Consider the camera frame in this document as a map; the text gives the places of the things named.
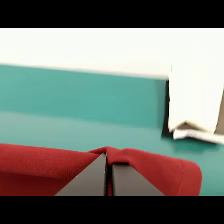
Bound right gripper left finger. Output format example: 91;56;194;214
54;152;108;197

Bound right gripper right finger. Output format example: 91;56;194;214
110;162;166;197

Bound white garment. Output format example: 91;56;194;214
167;63;224;146

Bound red garment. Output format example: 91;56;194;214
0;143;203;197

